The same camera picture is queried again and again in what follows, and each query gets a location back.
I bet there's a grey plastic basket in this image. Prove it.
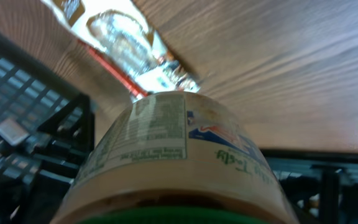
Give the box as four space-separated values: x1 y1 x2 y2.
0 35 95 223

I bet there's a green-lidded sauce jar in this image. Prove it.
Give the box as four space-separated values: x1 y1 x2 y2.
52 91 298 223

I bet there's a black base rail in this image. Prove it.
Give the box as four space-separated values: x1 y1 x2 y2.
262 149 358 223

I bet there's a red snack stick wrapper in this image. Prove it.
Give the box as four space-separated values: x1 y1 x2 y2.
78 40 150 98

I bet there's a beige nut snack bag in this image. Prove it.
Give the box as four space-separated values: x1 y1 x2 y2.
41 0 200 95

